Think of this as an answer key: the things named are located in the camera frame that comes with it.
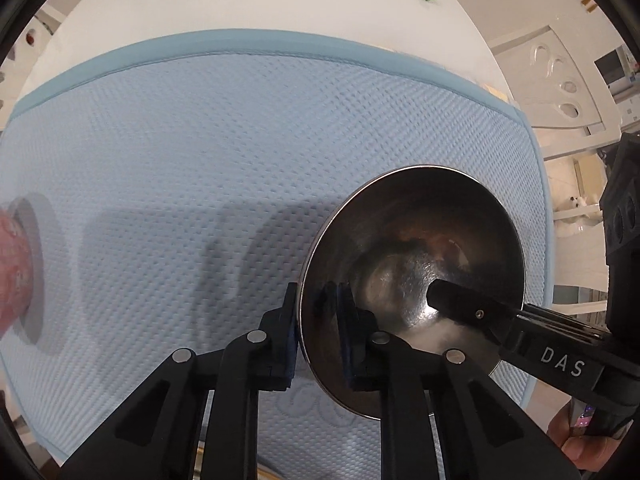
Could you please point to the light blue woven mat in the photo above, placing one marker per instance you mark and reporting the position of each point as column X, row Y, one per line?
column 200, row 160

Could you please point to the small pink steel bowl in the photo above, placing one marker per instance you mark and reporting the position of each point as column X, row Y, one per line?
column 12, row 265

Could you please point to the white toy dog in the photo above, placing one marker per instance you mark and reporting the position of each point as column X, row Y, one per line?
column 580, row 203

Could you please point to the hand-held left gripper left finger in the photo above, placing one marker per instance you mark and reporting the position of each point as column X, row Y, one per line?
column 289, row 355

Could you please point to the blue steel bowl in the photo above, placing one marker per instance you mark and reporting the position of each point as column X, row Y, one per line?
column 400, row 220

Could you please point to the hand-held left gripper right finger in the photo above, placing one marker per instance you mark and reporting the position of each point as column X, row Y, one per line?
column 347, row 330

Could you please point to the white carved chair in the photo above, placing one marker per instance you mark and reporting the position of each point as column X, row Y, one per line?
column 545, row 90

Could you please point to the person's right hand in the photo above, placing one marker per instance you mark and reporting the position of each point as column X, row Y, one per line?
column 575, row 452

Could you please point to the white appliance with screen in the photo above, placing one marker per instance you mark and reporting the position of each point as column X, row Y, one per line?
column 617, row 70

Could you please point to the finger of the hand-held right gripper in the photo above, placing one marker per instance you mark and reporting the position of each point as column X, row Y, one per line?
column 465, row 310

